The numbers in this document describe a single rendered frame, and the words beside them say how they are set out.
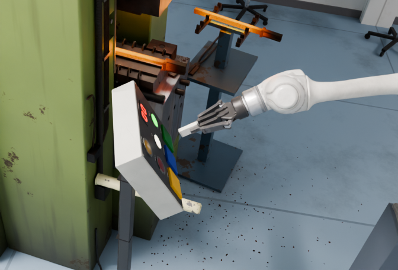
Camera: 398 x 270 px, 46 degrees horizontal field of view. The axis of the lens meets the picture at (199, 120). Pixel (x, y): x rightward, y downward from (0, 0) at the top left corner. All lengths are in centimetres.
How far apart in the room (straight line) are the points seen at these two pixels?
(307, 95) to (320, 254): 148
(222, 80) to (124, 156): 121
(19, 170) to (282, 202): 153
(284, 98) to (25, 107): 93
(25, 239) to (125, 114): 118
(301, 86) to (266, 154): 181
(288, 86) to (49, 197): 117
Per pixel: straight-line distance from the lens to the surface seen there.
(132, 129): 133
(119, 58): 198
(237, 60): 258
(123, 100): 145
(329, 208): 294
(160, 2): 170
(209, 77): 241
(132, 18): 218
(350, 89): 144
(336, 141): 341
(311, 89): 137
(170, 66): 195
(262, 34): 233
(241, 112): 152
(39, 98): 171
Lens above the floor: 208
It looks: 40 degrees down
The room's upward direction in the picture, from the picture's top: 10 degrees clockwise
